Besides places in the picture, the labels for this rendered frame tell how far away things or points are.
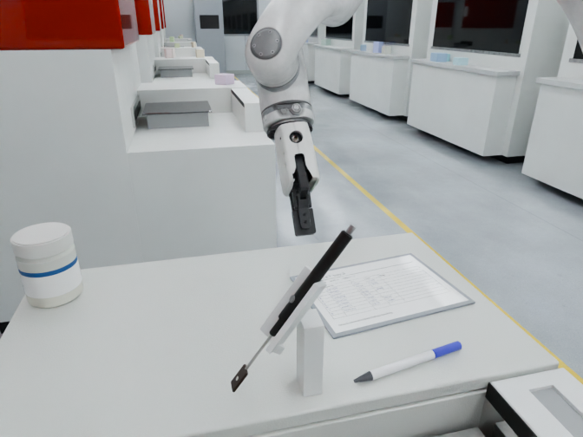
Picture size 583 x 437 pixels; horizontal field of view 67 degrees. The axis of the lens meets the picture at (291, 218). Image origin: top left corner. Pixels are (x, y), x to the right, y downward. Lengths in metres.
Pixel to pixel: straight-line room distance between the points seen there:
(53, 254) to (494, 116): 4.53
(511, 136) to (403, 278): 4.32
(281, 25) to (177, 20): 12.53
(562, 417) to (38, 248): 0.61
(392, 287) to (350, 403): 0.22
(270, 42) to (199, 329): 0.40
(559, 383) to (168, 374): 0.41
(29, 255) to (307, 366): 0.37
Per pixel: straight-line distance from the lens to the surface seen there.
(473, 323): 0.61
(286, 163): 0.67
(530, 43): 4.84
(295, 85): 0.72
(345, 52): 8.72
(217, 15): 12.49
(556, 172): 4.21
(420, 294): 0.64
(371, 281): 0.65
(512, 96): 4.93
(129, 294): 0.66
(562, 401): 0.56
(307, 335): 0.43
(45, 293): 0.66
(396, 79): 6.71
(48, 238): 0.64
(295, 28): 0.68
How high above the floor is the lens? 1.31
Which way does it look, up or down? 24 degrees down
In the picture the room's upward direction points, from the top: straight up
